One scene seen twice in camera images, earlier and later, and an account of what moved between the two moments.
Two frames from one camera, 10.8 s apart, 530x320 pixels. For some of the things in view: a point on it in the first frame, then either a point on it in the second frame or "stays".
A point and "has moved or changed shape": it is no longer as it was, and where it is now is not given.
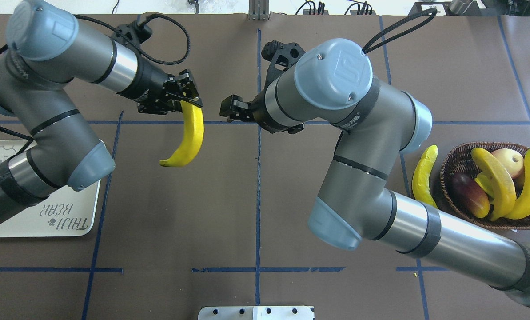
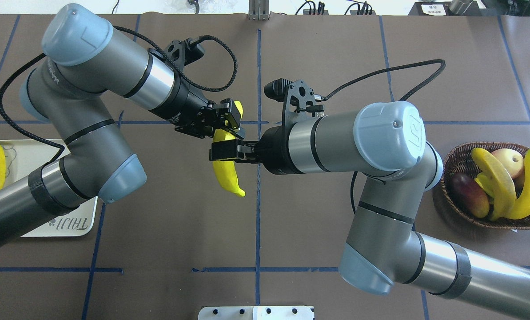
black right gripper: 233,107 to 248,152
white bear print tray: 68,213 stays
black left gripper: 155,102 to 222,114
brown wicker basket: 461,161 stays
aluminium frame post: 258,10 stays
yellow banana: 420,186 has moved or changed shape
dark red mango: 471,195 stays
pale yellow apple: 513,161 stays
